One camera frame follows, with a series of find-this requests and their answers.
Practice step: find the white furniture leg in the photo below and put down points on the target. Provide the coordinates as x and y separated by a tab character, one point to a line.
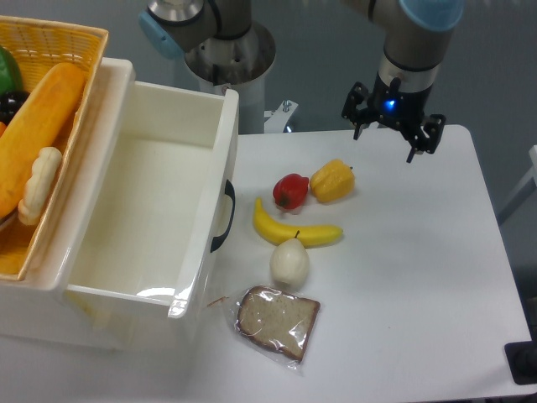
523	189

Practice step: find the pale white pear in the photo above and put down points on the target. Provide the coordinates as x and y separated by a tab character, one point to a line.
290	263

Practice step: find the black grape bunch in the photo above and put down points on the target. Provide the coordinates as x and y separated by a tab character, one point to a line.
10	103

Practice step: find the black drawer handle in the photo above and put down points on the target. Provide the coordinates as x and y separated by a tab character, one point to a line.
227	217

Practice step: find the orange baguette loaf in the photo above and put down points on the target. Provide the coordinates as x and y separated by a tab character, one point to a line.
35	126

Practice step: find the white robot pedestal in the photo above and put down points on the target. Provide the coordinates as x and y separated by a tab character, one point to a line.
241	64

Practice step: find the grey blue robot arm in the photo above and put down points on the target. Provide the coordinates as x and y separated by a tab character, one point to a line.
417	33

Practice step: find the yellow banana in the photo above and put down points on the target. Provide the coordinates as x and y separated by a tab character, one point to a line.
276	232

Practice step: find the green bell pepper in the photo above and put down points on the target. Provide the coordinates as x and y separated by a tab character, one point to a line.
10	75

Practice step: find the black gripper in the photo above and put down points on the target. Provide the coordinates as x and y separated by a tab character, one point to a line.
396	107

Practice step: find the cream pastry piece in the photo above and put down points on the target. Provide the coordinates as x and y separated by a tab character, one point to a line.
37	187

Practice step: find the metal mounting bracket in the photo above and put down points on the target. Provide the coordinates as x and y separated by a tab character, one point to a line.
280	120

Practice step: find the yellow wicker basket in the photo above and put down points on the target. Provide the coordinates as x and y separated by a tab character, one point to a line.
56	63

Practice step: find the bagged bread slice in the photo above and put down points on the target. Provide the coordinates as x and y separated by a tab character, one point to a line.
273	322

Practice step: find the red bell pepper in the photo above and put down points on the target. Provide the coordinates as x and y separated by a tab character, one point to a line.
290	191

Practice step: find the yellow bell pepper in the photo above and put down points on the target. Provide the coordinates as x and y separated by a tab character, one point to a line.
332	181

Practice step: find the black device at edge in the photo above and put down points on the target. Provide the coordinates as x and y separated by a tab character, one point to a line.
521	358

